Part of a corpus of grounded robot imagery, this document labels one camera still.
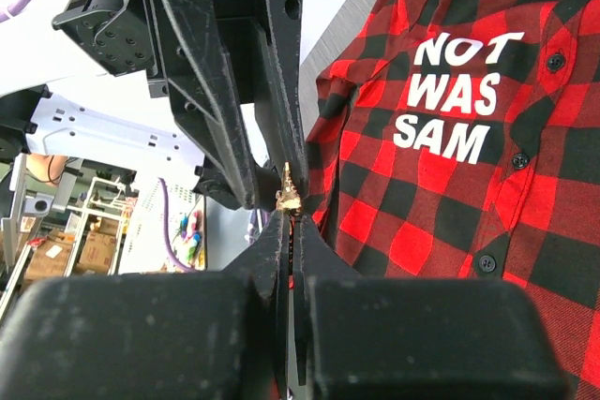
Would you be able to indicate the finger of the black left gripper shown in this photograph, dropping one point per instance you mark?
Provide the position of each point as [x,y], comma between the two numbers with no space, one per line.
[281,121]
[205,100]

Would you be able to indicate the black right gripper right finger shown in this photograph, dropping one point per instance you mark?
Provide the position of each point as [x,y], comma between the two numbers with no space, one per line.
[426,338]

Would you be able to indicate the gold maple leaf brooch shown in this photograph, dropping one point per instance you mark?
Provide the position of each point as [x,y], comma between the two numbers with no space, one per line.
[288,200]

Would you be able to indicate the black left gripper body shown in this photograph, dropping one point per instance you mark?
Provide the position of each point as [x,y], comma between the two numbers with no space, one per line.
[118,35]

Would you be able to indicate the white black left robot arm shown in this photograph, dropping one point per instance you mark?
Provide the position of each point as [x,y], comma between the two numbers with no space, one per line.
[56,100]

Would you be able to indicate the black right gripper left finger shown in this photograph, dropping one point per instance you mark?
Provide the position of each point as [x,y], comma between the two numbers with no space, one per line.
[206,335]

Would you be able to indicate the red black plaid shirt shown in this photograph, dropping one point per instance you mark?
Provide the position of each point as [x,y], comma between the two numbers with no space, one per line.
[460,138]

